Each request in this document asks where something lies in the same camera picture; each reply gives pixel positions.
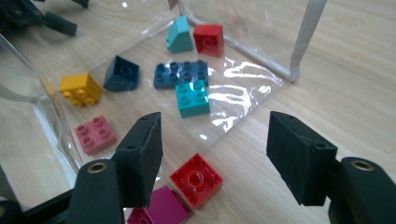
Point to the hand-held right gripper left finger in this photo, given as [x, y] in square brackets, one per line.
[140, 158]

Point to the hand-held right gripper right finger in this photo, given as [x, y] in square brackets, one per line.
[299, 158]

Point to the pink toy brick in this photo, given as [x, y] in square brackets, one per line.
[95, 137]

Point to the red toy brick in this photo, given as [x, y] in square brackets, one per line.
[196, 182]
[208, 40]

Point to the yellow-orange toy brick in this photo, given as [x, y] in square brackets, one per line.
[79, 85]

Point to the teal square toy brick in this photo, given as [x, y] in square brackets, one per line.
[193, 101]

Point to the dark blue sloped toy brick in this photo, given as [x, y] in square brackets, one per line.
[121, 74]

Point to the dark blue long toy brick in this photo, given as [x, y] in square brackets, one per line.
[174, 73]

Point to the clear plastic bag white trim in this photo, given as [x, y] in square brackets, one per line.
[249, 74]

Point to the light teal sloped toy brick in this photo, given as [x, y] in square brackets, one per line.
[180, 37]

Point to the magenta toy brick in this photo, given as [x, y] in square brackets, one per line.
[165, 208]

